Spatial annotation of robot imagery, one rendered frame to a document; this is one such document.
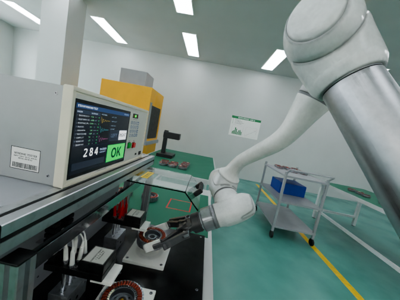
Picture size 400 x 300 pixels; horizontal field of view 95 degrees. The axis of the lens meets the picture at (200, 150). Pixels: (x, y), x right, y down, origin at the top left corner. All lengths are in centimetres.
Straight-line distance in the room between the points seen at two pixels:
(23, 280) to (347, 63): 61
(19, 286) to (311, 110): 69
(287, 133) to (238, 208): 31
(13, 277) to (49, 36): 455
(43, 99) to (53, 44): 424
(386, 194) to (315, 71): 24
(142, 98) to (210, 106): 235
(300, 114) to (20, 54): 841
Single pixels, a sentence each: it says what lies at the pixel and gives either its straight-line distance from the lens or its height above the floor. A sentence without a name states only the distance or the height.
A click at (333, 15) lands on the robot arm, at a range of 42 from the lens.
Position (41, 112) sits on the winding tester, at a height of 126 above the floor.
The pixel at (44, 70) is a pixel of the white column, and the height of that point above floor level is 181.
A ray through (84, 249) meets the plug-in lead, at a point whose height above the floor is 92.
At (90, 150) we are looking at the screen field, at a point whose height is 119.
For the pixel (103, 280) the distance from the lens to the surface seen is 60.
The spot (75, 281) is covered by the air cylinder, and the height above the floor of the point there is 82.
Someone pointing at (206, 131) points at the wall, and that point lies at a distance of 575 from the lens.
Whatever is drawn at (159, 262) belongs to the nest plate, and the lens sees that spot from 80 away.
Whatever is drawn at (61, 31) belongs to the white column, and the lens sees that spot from 468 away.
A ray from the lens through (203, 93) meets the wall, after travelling 586.
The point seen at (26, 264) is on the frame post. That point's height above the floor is 104.
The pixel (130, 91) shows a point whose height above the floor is 179.
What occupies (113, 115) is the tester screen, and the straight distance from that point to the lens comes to 57.
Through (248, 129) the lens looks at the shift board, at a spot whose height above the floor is 157.
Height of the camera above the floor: 128
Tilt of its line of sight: 6 degrees down
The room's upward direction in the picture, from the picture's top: 11 degrees clockwise
